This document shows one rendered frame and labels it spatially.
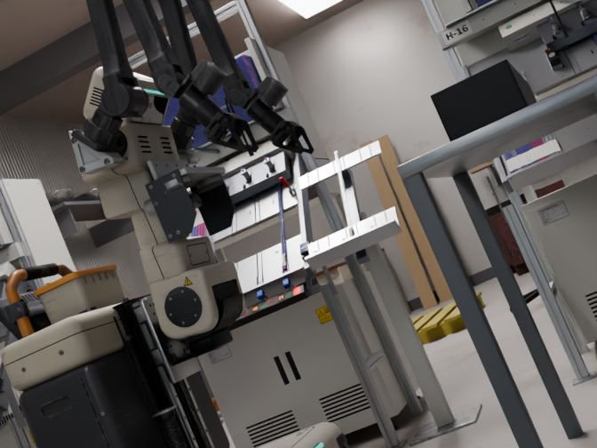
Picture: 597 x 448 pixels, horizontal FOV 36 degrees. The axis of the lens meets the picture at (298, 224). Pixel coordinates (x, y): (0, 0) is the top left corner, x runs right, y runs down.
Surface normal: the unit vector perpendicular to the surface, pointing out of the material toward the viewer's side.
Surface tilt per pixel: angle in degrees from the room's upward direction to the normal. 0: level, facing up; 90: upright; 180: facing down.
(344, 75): 90
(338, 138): 90
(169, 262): 90
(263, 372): 90
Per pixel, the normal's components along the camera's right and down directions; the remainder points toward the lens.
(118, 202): -0.32, 0.06
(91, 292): 0.88, -0.36
